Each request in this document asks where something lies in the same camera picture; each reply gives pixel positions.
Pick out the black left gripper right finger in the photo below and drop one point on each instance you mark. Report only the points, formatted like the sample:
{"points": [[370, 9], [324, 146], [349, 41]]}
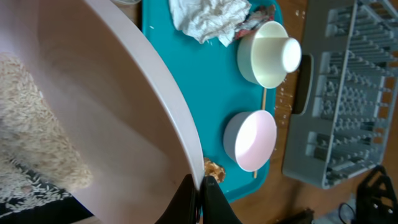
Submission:
{"points": [[216, 209]]}

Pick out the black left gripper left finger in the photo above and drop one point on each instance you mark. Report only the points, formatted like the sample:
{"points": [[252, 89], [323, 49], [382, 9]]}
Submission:
{"points": [[182, 209]]}

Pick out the white plate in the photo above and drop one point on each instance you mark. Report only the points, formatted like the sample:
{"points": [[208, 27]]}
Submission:
{"points": [[116, 99]]}

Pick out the pile of rice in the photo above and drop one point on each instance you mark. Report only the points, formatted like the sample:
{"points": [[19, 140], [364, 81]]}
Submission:
{"points": [[39, 163]]}

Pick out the white napkin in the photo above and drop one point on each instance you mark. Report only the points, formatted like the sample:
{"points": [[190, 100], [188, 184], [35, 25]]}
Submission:
{"points": [[208, 19]]}

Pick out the red snack wrapper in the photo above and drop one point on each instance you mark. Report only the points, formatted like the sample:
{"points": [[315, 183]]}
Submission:
{"points": [[254, 20]]}

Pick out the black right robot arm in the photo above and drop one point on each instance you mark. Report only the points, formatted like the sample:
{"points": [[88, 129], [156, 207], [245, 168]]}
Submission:
{"points": [[376, 200]]}

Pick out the brown food scrap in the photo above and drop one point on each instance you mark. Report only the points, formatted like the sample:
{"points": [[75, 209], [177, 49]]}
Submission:
{"points": [[214, 170]]}

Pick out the pink white bowl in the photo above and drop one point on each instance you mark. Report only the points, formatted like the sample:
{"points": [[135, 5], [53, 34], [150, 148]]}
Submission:
{"points": [[249, 139]]}

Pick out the teal plastic tray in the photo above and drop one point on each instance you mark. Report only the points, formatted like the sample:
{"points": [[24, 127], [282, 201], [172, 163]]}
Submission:
{"points": [[214, 89]]}

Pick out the wooden chopstick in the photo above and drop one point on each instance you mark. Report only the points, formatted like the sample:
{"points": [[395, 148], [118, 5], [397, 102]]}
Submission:
{"points": [[263, 106]]}

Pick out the black tray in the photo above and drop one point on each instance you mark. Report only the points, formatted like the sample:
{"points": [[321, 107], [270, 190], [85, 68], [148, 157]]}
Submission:
{"points": [[40, 208]]}

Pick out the white paper cup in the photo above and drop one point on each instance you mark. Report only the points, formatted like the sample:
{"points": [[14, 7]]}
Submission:
{"points": [[275, 56]]}

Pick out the pale green bowl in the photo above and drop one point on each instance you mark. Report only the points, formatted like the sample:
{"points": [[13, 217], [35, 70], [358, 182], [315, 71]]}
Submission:
{"points": [[244, 57]]}

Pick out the grey dish rack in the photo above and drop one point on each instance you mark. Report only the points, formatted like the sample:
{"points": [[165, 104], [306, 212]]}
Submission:
{"points": [[339, 124]]}

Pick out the clear plastic bin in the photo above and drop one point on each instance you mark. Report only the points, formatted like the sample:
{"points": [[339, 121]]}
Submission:
{"points": [[126, 2]]}

